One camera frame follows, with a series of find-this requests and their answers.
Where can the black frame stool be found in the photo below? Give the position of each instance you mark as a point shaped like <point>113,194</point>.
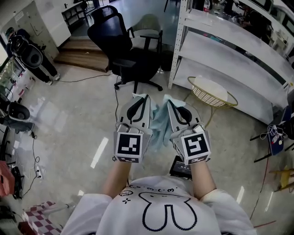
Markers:
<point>261,157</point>

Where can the person's left forearm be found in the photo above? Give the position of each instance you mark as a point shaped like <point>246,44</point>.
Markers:
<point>117,179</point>

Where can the grey armchair black arms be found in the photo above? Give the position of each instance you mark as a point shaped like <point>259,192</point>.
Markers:
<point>147,27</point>

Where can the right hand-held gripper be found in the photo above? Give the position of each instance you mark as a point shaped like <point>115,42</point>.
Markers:
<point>195,147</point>

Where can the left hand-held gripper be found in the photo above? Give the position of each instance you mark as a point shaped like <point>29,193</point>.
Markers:
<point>128,147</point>

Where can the blue flat board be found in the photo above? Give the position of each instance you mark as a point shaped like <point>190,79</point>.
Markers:
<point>276,147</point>

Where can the black waste bin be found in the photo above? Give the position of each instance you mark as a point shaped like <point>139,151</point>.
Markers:
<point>167,60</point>

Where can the black office chair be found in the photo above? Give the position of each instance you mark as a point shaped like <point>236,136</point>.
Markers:
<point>128,57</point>

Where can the light blue clothes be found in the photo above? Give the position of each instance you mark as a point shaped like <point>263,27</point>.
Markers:
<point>160,128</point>

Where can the white metal shelf rack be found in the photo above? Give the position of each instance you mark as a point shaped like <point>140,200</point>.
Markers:
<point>229,50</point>

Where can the black screen device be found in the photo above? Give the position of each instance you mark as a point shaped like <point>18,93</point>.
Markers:
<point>180,167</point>

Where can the pink white checkered box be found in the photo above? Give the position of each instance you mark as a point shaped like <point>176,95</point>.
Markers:
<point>39,218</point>

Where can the wooden step platform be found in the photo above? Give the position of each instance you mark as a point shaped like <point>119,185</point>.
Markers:
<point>82,55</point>

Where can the yellow wooden stool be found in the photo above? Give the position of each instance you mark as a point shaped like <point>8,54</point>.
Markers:
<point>284,179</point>

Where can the white cabinet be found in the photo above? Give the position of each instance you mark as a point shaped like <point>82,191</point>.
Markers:
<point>46,27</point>

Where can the white power strip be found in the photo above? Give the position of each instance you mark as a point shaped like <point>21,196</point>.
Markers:
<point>38,172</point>

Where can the clear plastic water bottle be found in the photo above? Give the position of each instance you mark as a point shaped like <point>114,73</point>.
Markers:
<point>206,5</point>

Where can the person's white printed shirt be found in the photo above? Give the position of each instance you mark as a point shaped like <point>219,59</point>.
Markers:
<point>160,206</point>

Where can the person's right forearm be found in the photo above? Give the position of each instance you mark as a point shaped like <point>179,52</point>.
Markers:
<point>203,181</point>

